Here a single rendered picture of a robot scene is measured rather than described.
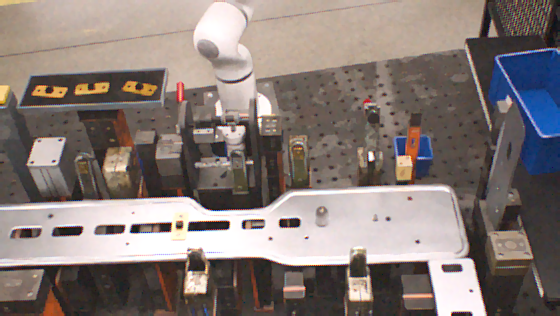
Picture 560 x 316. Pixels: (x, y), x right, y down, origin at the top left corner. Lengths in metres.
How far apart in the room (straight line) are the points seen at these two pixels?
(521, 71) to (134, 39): 2.57
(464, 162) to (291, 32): 1.91
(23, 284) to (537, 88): 1.39
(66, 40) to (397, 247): 2.91
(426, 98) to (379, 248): 0.93
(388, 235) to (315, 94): 0.92
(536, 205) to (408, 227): 0.30
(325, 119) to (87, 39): 2.09
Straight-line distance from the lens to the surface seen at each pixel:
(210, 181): 1.82
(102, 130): 1.91
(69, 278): 1.84
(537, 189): 1.75
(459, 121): 2.37
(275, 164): 1.78
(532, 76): 1.98
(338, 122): 2.33
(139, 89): 1.81
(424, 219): 1.68
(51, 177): 1.80
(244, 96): 2.11
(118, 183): 1.77
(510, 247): 1.59
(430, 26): 3.98
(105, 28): 4.18
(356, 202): 1.70
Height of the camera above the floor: 2.29
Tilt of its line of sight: 46 degrees down
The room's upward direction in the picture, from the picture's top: 5 degrees counter-clockwise
